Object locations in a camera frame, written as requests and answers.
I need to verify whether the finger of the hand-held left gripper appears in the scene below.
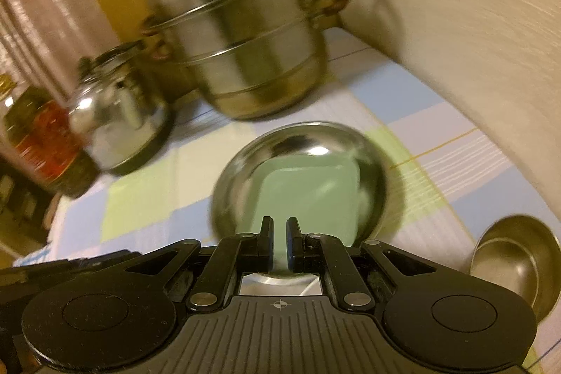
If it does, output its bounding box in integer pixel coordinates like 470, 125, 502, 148
0, 249, 142, 285

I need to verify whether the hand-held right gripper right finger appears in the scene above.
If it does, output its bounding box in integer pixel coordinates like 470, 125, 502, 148
286, 217, 435, 312

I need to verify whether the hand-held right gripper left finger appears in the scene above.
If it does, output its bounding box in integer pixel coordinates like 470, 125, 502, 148
125, 216, 275, 312

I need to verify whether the shallow steel plate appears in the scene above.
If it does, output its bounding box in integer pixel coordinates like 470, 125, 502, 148
210, 121, 389, 296

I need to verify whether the deep steel bowl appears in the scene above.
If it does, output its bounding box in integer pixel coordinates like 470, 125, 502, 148
469, 215, 561, 320

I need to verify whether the dark shelf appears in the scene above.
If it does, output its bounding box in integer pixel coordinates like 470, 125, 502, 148
0, 161, 59, 257

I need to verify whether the checked tablecloth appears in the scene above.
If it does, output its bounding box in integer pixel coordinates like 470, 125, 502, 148
13, 26, 561, 374

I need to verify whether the cooking oil bottle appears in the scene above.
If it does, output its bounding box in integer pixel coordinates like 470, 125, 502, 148
0, 72, 100, 199

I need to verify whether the steel kettle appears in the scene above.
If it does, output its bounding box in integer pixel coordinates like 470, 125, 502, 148
66, 41, 174, 176

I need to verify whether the stacked steel steamer pot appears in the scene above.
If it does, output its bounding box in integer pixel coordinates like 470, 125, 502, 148
140, 0, 354, 121

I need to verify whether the pink curtain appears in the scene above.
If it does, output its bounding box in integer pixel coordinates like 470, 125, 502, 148
0, 0, 124, 116

